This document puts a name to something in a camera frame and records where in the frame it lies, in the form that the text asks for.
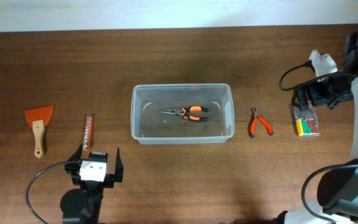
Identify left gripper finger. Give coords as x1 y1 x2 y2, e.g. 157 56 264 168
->
114 148 124 175
68 144 83 162

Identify small red-handled pliers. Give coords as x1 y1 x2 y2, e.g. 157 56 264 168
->
249 107 274 139

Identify orange-black long nose pliers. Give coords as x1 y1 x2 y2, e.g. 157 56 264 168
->
160 105 209 122

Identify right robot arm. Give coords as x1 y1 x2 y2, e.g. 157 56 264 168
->
273 31 358 223

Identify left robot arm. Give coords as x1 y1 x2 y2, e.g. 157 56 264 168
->
60 146 124 223

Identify clear plastic container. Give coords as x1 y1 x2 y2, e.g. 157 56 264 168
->
131 83 235 144

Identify clear case coloured tubes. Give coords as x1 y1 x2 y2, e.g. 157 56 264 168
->
292 105 319 137

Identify orange socket bit rail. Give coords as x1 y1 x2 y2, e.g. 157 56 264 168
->
83 115 93 151

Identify right black cable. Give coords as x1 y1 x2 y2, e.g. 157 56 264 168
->
278 60 358 224

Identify black cable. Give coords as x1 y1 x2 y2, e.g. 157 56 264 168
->
25 160 74 224
278 60 358 224

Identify left black cable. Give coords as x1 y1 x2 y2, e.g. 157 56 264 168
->
25 160 74 224

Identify orange scraper wooden handle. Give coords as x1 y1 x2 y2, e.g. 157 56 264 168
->
24 105 54 159

